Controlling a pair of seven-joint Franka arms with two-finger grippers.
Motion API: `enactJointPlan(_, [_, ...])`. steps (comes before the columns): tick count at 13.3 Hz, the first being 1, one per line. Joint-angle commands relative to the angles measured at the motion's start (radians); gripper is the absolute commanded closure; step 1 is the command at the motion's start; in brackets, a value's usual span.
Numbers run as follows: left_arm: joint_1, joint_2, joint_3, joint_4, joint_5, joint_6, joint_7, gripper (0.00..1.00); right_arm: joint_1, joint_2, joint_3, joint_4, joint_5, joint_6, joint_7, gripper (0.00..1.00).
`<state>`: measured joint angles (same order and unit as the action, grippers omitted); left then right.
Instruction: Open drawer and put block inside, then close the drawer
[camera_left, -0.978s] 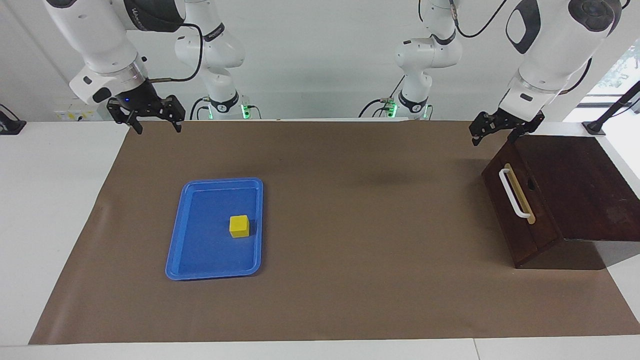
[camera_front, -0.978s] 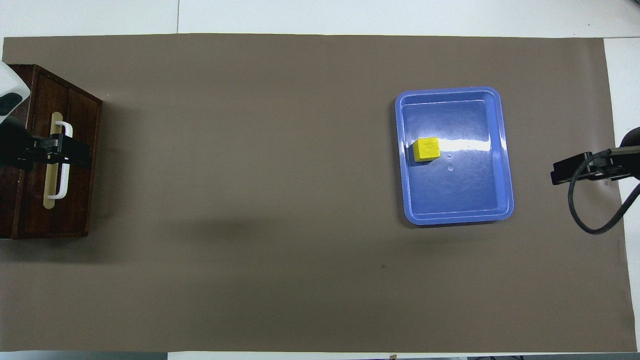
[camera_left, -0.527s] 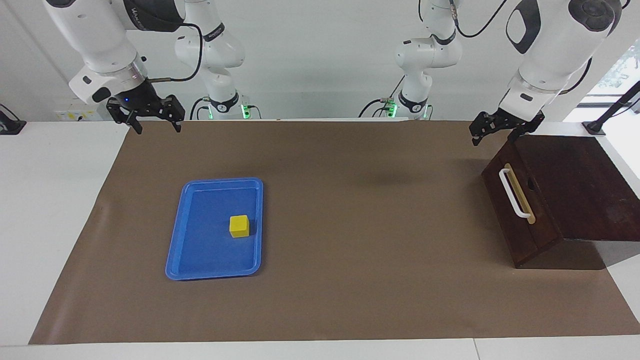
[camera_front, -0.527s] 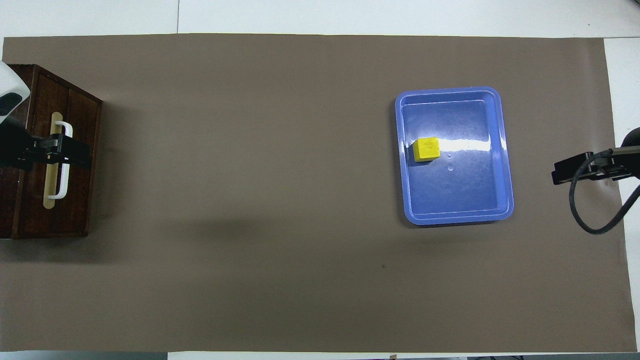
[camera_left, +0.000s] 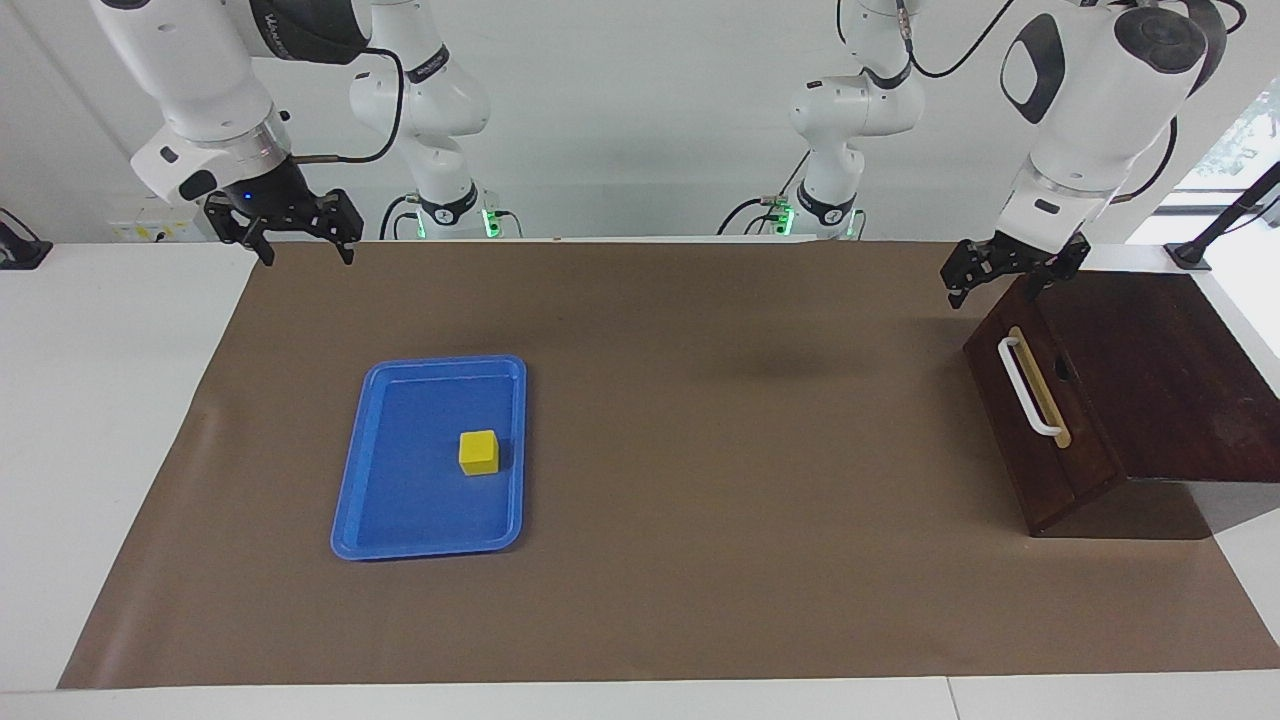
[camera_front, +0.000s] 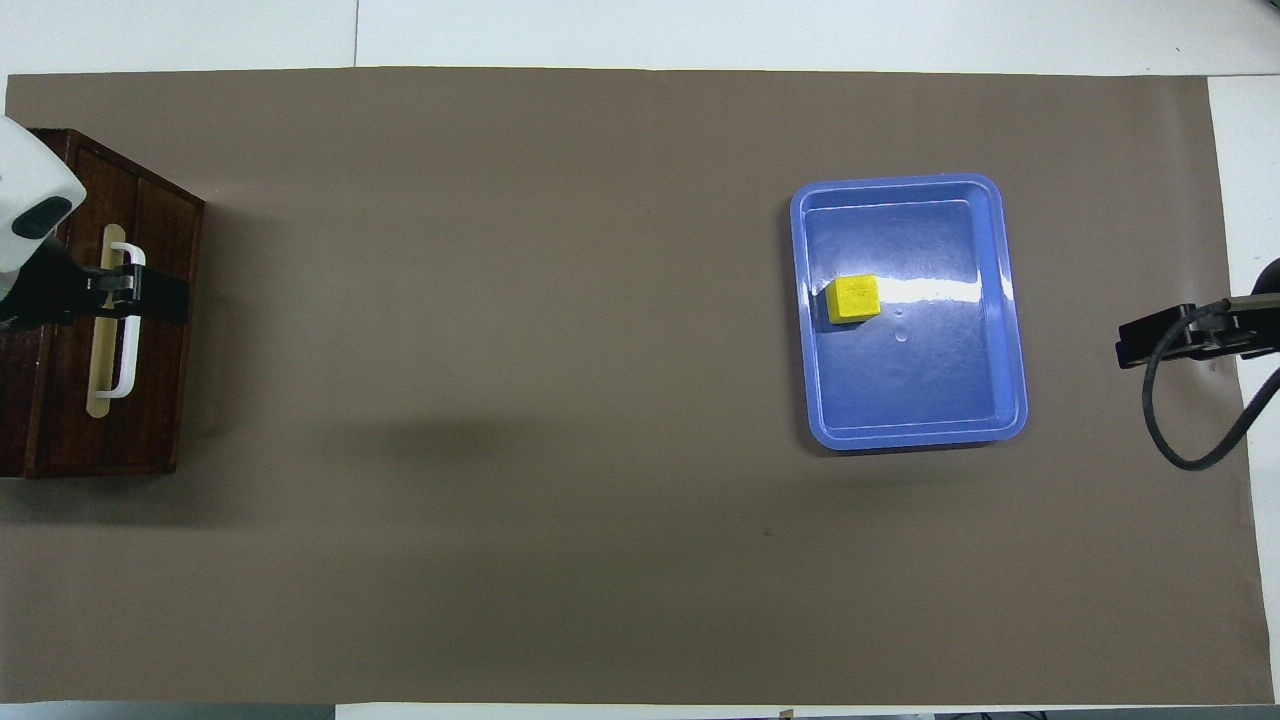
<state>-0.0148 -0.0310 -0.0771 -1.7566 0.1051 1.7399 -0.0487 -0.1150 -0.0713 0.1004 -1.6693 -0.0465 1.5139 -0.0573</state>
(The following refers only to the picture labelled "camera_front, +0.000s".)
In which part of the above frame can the wooden drawer with white handle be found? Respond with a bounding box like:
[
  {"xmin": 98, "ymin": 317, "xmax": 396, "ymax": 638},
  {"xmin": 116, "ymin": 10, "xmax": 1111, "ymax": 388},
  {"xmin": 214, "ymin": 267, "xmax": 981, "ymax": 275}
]
[{"xmin": 35, "ymin": 135, "xmax": 147, "ymax": 477}]

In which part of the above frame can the dark brown wooden cabinet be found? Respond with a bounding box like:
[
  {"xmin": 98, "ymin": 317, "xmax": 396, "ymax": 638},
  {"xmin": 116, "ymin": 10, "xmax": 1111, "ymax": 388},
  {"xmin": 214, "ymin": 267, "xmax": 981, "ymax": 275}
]
[{"xmin": 0, "ymin": 128, "xmax": 206, "ymax": 479}]

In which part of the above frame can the brown table mat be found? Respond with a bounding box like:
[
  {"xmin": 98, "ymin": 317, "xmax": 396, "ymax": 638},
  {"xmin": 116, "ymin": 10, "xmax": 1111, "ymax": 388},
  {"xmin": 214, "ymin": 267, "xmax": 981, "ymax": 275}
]
[{"xmin": 0, "ymin": 67, "xmax": 1277, "ymax": 706}]

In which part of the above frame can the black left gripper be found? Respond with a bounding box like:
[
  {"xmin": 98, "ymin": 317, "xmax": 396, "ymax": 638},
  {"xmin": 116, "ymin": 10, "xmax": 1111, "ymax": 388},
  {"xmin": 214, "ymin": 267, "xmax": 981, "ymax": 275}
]
[{"xmin": 0, "ymin": 240, "xmax": 191, "ymax": 332}]

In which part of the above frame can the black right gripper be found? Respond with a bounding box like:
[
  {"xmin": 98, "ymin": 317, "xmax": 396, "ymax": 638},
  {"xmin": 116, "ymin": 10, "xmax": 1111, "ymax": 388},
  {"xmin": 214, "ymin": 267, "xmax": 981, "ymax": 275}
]
[{"xmin": 1117, "ymin": 293, "xmax": 1280, "ymax": 369}]

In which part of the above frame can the blue plastic tray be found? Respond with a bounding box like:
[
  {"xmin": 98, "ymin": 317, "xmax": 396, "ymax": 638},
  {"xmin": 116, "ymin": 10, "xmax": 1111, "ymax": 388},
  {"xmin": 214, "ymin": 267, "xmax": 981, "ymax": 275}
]
[{"xmin": 790, "ymin": 173, "xmax": 1029, "ymax": 453}]

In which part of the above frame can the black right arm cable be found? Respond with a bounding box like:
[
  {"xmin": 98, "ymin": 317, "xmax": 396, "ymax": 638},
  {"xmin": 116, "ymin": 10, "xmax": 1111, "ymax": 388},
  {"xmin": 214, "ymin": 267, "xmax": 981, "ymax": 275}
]
[{"xmin": 1143, "ymin": 300, "xmax": 1280, "ymax": 472}]

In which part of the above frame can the yellow cube block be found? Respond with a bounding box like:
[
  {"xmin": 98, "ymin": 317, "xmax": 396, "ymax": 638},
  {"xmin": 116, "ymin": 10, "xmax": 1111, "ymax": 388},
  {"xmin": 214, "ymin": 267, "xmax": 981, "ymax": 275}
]
[{"xmin": 826, "ymin": 273, "xmax": 882, "ymax": 325}]

